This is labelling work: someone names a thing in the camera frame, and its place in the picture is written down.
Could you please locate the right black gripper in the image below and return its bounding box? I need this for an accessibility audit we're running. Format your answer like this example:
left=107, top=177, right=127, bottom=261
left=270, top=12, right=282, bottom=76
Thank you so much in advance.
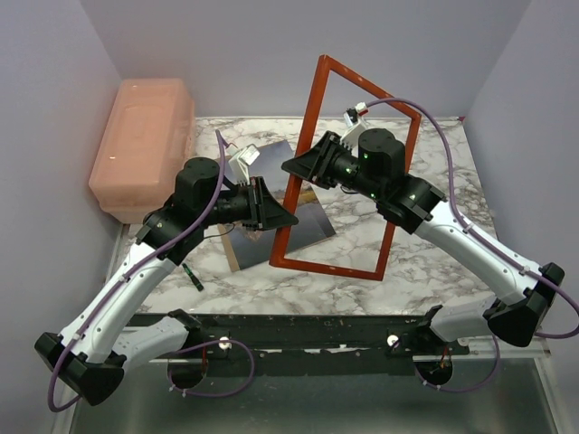
left=283, top=130, right=383, bottom=202

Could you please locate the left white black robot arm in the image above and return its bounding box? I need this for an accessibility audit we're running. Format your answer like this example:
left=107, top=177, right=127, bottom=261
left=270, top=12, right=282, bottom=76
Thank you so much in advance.
left=34, top=157, right=299, bottom=406

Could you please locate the small black green connector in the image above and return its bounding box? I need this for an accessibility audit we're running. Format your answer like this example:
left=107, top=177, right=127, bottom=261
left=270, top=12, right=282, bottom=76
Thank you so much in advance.
left=182, top=263, right=204, bottom=292

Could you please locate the pink translucent plastic box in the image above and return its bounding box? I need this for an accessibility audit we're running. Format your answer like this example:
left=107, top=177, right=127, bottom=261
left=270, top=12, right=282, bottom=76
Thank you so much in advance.
left=89, top=79, right=195, bottom=224

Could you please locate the purple cable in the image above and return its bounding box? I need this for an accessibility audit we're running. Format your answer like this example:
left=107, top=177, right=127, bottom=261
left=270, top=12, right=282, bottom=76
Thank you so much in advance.
left=361, top=98, right=579, bottom=339
left=48, top=129, right=227, bottom=412

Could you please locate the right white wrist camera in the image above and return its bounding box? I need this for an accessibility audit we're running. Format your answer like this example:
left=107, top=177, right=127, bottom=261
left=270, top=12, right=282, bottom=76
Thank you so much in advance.
left=341, top=102, right=369, bottom=149

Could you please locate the mountain landscape photo print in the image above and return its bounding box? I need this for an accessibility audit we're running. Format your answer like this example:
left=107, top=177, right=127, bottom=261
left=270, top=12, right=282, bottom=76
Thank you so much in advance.
left=218, top=140, right=336, bottom=271

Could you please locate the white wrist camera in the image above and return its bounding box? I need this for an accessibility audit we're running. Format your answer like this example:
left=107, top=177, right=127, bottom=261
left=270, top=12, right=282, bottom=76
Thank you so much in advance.
left=227, top=143, right=260, bottom=184
left=341, top=102, right=369, bottom=149

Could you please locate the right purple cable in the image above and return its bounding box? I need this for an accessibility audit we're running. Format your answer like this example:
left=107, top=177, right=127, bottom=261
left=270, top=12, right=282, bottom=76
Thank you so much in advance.
left=361, top=98, right=579, bottom=339

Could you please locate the orange wooden picture frame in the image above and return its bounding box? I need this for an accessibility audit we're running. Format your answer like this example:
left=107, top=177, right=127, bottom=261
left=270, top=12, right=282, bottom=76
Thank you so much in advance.
left=269, top=54, right=422, bottom=281

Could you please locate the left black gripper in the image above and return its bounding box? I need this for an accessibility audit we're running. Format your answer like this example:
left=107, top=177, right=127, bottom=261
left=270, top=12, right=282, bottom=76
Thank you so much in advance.
left=200, top=176, right=299, bottom=232

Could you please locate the aluminium extrusion rail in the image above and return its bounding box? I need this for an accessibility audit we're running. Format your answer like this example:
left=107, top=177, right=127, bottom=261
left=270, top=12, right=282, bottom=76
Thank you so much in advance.
left=459, top=336, right=551, bottom=359

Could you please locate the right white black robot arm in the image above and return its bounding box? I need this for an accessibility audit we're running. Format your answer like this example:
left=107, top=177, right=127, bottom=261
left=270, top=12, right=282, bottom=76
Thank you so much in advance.
left=281, top=128, right=565, bottom=354

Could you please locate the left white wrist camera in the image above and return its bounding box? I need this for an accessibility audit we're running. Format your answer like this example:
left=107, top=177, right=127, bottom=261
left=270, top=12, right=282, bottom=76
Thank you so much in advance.
left=227, top=143, right=260, bottom=184

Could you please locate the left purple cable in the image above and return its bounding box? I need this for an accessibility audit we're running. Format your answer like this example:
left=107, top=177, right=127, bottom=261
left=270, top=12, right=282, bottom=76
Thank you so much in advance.
left=48, top=129, right=227, bottom=412

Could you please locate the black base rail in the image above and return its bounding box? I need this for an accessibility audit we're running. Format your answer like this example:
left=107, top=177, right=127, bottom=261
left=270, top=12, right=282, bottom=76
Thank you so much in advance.
left=166, top=314, right=468, bottom=382

